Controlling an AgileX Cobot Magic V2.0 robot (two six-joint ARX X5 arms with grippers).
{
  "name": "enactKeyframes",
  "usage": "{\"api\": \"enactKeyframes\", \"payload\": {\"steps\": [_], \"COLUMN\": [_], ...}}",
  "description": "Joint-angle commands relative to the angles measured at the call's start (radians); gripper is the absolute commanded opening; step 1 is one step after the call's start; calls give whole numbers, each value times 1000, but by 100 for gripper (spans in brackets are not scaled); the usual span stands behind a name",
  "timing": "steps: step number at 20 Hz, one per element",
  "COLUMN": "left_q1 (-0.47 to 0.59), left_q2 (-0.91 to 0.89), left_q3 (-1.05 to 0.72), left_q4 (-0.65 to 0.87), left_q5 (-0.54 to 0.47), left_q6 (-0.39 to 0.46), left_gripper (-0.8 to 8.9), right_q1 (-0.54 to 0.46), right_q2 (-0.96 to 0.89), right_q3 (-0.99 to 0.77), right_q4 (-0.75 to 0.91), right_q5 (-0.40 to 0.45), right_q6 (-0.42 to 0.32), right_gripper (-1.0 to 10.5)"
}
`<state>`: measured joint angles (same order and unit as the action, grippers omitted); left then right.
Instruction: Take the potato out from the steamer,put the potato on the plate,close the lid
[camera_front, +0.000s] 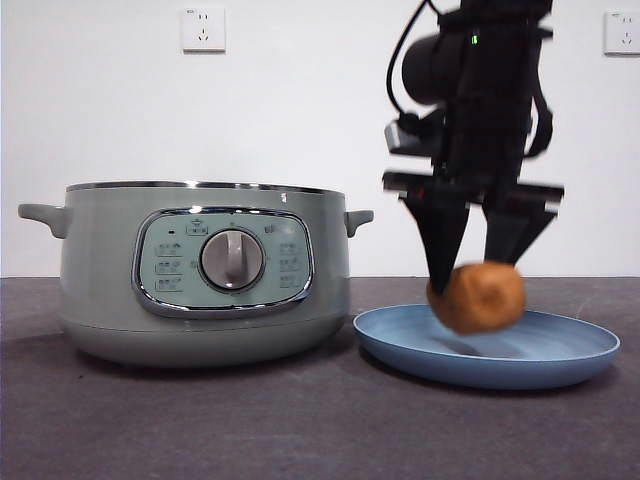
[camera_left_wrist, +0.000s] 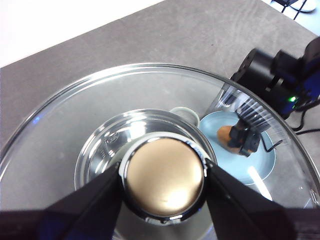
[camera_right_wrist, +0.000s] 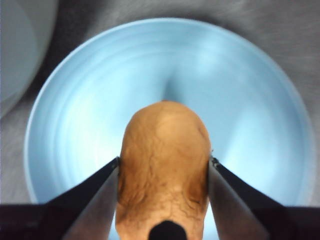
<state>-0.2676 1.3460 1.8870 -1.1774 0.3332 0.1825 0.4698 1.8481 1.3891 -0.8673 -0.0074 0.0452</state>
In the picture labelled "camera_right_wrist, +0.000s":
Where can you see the light blue plate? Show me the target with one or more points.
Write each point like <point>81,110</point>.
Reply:
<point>100,87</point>

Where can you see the pale green electric steamer pot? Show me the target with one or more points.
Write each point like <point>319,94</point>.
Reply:
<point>17,55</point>

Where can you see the brown potato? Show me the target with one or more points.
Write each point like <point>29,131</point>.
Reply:
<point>162,162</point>

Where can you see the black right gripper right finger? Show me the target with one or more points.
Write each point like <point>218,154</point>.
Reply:
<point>250,220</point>

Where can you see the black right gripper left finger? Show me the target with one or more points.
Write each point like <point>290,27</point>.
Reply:
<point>62,220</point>

